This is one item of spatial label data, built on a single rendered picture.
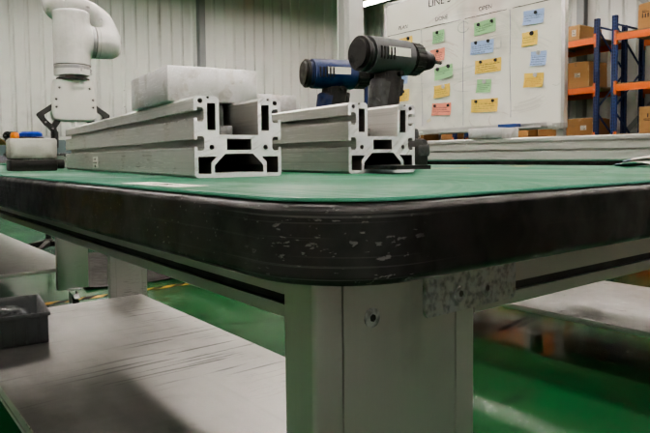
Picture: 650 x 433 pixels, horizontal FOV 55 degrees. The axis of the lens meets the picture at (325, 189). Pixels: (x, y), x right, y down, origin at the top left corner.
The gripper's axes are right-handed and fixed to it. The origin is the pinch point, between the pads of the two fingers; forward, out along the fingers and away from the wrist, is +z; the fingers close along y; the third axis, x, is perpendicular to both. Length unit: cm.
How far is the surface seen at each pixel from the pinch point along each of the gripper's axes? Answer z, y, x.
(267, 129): 1, -3, 99
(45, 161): 4.4, 11.1, 35.1
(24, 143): 1.0, 14.5, 35.1
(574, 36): -196, -895, -540
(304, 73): -13, -35, 51
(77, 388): 62, 0, -5
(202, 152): 3, 4, 99
